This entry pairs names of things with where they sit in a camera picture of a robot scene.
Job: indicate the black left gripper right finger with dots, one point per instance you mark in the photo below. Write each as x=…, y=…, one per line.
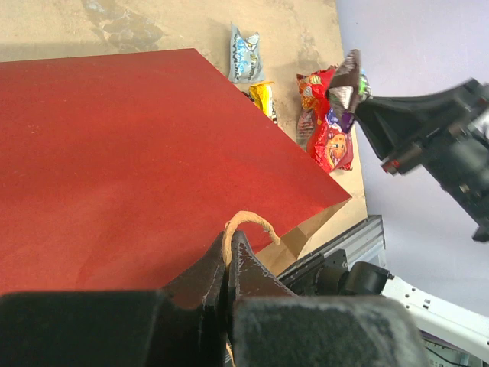
x=271, y=326

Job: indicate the yellow snack pack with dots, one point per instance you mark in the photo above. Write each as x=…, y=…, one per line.
x=262, y=96

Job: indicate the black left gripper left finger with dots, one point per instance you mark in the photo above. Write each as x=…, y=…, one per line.
x=176, y=325

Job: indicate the red paper bag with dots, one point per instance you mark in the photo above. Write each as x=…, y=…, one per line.
x=118, y=171

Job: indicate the white blue snack wrapper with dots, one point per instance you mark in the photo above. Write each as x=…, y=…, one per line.
x=246, y=64

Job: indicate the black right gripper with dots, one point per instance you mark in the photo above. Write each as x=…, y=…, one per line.
x=441, y=132

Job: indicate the red cookie snack bag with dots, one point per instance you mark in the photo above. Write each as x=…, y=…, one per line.
x=318, y=130

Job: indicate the brown green candy pack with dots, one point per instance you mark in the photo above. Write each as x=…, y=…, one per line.
x=348, y=88

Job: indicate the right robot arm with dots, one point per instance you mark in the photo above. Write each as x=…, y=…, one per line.
x=440, y=270

